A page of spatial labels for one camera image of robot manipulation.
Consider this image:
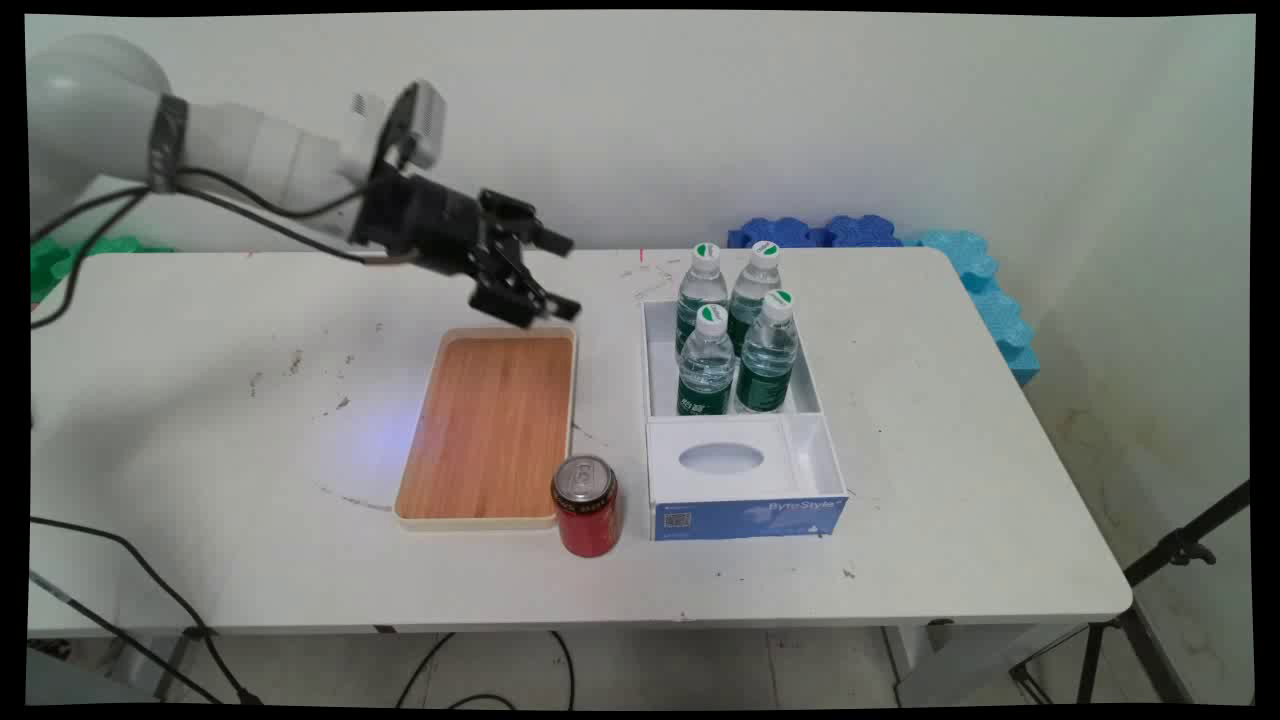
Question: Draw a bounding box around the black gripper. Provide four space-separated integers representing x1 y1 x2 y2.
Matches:
350 165 583 330

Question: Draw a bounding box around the clear water bottle green label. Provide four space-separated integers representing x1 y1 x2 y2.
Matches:
727 239 784 349
677 303 739 417
734 289 800 414
675 242 730 353

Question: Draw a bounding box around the wooden tray with cream rim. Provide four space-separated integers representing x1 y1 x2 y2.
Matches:
393 325 580 532

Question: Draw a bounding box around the dark blue foam mat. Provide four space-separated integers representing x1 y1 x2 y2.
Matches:
825 213 907 249
727 217 833 250

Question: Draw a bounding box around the red drink can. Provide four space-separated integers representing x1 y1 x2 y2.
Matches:
550 455 620 559

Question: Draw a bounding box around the white and blue cardboard box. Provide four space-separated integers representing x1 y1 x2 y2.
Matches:
640 298 850 544

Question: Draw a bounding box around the green foam mat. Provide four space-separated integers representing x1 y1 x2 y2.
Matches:
28 235 177 303

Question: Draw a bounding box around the light blue foam mat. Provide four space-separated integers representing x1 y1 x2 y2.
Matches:
903 229 1042 388

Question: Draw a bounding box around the white table leg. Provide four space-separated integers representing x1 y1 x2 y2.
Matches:
885 620 1093 709

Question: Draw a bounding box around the black tripod stand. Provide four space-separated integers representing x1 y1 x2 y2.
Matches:
1008 480 1253 706

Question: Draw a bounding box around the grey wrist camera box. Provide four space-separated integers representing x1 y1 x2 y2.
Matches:
386 80 447 171

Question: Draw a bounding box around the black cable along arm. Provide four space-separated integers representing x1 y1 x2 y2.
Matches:
28 166 393 331

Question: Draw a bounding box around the black strap on arm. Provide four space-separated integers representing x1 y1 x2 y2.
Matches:
148 94 191 193

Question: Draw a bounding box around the black cable under table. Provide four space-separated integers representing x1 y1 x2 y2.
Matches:
394 630 578 711

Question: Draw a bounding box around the black cable on table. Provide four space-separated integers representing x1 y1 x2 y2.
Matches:
28 515 263 706

